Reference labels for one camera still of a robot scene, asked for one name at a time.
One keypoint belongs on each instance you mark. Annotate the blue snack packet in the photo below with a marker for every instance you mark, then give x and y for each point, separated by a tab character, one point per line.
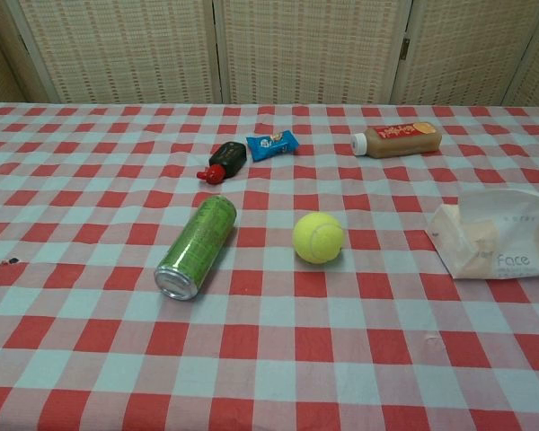
271	144

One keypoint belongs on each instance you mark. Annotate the woven folding screen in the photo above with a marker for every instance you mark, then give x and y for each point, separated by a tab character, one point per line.
269	49

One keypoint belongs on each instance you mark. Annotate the black bottle with red cap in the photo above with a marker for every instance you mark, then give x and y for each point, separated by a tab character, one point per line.
227	160

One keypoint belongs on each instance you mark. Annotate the red white checkered tablecloth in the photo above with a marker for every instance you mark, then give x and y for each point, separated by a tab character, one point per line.
269	350

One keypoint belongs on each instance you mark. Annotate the white plastic wipes pack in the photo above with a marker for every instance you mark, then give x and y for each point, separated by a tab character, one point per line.
498	242

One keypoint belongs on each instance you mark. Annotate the yellow tennis ball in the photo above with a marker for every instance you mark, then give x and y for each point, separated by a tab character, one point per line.
319	237

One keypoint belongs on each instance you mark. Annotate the brown juice bottle white cap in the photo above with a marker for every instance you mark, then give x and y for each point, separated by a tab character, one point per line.
400	140

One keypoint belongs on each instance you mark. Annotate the small black red speck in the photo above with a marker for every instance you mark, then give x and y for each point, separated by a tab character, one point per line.
11	261

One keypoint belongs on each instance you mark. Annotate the green drink can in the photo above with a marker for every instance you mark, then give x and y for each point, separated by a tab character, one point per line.
197	244

